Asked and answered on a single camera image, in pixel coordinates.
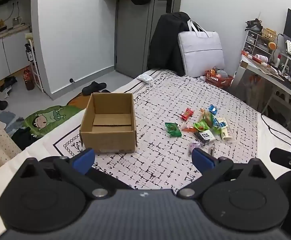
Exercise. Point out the green snack packet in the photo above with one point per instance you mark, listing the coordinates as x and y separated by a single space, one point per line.
173 129

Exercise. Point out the black slipper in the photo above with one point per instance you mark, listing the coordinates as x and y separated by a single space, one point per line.
106 91
93 87

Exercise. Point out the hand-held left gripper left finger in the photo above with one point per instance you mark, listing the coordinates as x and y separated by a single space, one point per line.
83 159

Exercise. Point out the white desk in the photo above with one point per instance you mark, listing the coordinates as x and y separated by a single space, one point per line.
260 71

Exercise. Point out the clear bag orange print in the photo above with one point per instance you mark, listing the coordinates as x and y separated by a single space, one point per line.
254 82

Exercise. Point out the brown cardboard box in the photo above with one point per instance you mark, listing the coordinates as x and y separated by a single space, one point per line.
105 140

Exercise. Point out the dark clothes pile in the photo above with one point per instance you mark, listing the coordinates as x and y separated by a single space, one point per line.
25 135

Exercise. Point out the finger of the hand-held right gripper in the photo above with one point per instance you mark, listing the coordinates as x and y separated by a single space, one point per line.
283 156

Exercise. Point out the small dark stick packet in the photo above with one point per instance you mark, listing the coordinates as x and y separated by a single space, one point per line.
211 151

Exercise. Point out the blue grid snack packet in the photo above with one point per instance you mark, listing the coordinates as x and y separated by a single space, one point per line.
216 123

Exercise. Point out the white narrow rack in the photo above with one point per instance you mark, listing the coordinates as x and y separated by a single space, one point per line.
36 75

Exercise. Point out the brown oil bottle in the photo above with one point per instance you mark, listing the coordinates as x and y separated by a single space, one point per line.
28 80

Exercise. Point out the cream snack packet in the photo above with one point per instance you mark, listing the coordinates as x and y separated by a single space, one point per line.
225 130

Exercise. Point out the white cabinet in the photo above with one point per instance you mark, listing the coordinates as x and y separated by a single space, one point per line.
8 52

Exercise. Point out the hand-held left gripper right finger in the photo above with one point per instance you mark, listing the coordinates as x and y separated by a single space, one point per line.
202 158

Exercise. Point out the red plastic basket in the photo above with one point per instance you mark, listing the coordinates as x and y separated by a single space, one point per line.
218 82

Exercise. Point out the orange snack packet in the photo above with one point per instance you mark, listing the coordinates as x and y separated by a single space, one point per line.
188 129

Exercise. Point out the grey drawer organizer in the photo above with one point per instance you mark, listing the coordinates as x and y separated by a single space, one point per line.
255 43

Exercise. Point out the small bright green packet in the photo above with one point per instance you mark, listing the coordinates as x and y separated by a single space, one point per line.
201 126

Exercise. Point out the black bottle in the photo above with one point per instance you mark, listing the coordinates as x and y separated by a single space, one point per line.
28 52

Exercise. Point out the black white patterned blanket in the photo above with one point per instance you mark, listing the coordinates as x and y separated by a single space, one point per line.
160 155

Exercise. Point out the green cartoon floor mat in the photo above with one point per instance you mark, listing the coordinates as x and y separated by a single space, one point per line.
50 118

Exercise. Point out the woven basket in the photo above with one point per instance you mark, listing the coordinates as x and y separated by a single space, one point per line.
269 33

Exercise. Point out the red snack bar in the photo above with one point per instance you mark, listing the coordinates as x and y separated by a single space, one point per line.
187 114

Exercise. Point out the black white snack packet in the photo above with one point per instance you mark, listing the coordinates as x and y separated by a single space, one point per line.
205 136

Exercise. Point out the black jacket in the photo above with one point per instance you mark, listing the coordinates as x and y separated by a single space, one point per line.
165 45

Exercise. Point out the white laptop bag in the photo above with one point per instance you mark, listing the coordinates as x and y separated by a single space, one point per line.
200 52

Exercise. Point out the orange floor mat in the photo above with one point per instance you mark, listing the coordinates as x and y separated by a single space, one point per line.
78 101

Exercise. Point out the purple snack packet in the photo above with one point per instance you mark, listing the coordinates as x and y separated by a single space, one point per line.
195 145

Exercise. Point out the green yellow bun packet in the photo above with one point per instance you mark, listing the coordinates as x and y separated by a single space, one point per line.
206 117

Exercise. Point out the grey door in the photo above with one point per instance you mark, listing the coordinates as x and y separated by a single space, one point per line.
135 42

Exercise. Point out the orange round lamp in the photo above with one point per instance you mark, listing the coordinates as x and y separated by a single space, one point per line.
272 45

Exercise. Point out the white face mask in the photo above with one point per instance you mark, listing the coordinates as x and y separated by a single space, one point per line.
144 78

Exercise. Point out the orange item in basket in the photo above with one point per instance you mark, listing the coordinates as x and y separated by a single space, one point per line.
212 72

